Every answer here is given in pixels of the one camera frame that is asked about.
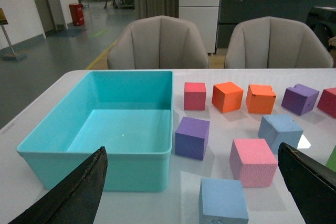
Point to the chipped orange foam block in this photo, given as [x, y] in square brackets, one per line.
[260, 99]

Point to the green foam block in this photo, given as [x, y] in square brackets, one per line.
[331, 163]

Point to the sign stand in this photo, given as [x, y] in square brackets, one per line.
[14, 56]

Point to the light blue base block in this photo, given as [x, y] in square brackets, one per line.
[279, 128]

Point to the left grey armchair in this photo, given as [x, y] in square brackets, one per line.
[159, 42]

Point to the dark red foam block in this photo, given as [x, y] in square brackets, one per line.
[327, 102]

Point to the light blue foam block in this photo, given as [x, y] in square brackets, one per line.
[222, 201]

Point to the grey armchair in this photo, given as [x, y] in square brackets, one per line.
[277, 43]
[159, 42]

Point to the right grey armchair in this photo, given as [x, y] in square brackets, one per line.
[277, 43]

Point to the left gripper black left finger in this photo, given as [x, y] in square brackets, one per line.
[76, 198]

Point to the pink foam block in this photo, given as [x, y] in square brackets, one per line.
[252, 162]

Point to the notched purple foam block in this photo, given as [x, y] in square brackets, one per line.
[299, 99]

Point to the dark grey counter cabinet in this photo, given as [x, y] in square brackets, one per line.
[319, 15]

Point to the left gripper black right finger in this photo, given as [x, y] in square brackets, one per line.
[311, 184]

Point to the magenta foam block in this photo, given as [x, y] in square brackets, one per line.
[194, 96]

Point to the white drawer cabinet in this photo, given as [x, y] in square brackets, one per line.
[204, 14]

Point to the teal plastic bin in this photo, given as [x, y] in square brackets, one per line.
[129, 113]

